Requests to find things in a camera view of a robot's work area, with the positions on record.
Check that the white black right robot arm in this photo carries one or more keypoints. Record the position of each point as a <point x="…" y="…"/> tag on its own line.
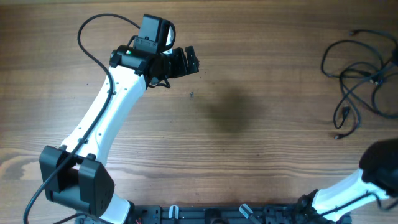
<point x="374" y="180"/>

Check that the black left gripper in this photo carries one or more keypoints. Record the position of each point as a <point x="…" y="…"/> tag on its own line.
<point x="181" y="69"/>

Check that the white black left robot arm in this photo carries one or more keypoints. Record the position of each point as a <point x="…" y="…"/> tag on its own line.
<point x="74" y="174"/>

